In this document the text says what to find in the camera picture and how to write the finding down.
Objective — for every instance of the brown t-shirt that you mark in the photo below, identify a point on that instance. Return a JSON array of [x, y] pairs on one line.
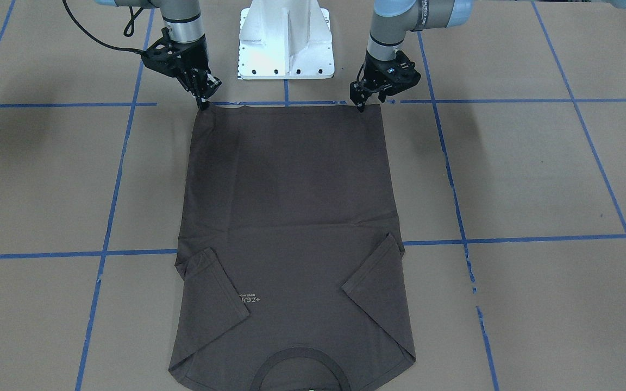
[[290, 253]]

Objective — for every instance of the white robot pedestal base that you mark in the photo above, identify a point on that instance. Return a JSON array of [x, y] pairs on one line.
[[285, 40]]

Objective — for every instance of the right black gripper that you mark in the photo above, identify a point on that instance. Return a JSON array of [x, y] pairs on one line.
[[194, 58]]

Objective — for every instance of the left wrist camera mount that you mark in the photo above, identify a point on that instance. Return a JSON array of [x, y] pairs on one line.
[[401, 73]]

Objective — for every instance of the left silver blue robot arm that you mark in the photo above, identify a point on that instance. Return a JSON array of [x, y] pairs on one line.
[[494, 52]]

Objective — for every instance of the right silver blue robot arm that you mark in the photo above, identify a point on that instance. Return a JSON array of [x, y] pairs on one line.
[[183, 19]]

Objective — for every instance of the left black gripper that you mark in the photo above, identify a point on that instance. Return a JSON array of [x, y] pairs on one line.
[[376, 69]]

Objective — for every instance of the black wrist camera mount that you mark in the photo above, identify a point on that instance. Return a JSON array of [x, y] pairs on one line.
[[163, 56]]

